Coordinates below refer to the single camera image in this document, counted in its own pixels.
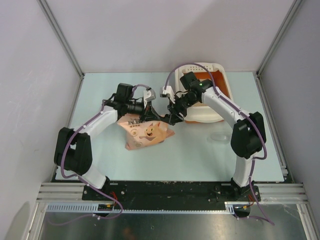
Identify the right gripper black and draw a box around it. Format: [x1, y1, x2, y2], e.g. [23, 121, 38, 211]
[167, 93, 198, 125]

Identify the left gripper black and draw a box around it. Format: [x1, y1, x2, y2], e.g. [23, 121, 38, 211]
[125, 99, 161, 123]

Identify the pink cat litter bag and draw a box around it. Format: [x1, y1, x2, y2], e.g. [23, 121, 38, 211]
[117, 113, 175, 150]

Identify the cream orange litter box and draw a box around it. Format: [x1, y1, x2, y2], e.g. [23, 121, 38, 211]
[174, 62, 233, 124]

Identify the clear plastic scoop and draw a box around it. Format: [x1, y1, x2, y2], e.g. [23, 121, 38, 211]
[210, 132, 230, 142]

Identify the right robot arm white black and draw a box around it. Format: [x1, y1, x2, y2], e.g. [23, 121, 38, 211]
[160, 72, 267, 201]

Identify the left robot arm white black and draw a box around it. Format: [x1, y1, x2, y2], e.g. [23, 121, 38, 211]
[54, 83, 156, 200]

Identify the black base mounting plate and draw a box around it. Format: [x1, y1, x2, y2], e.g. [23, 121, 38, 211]
[82, 181, 261, 211]

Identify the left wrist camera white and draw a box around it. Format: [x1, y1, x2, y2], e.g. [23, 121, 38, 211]
[143, 88, 156, 105]

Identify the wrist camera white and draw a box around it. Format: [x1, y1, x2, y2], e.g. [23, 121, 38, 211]
[143, 88, 156, 105]
[159, 85, 175, 102]

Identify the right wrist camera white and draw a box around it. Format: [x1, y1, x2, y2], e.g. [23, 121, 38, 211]
[159, 85, 175, 102]

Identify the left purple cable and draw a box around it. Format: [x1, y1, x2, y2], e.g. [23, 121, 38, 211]
[47, 84, 152, 223]

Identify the white slotted cable duct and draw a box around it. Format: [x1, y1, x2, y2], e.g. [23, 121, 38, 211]
[46, 201, 236, 214]

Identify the aluminium frame rail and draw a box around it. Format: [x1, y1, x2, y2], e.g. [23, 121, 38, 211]
[36, 181, 309, 204]

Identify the left aluminium corner post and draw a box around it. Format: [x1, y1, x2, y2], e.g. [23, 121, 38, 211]
[37, 0, 84, 79]

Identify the aluminium corner post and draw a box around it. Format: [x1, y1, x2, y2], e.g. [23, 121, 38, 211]
[256, 0, 305, 76]
[37, 0, 84, 79]

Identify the right aluminium corner post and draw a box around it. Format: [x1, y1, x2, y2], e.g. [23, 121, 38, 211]
[256, 0, 305, 76]

